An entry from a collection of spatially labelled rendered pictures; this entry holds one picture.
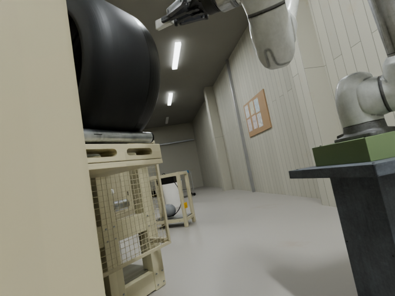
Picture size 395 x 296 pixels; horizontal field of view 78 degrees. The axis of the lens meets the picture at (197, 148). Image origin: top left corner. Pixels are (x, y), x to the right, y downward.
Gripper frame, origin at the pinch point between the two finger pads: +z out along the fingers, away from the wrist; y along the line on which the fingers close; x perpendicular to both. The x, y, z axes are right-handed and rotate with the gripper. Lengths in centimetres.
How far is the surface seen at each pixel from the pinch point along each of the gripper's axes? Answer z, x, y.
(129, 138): 18.6, 36.9, 1.5
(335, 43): -30, -83, -285
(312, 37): -3, -105, -300
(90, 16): 15.4, -0.5, 16.7
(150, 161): 14.8, 46.0, -4.8
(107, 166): 15, 46, 14
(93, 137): 18.6, 37.0, 15.9
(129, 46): 9.7, 7.3, 6.9
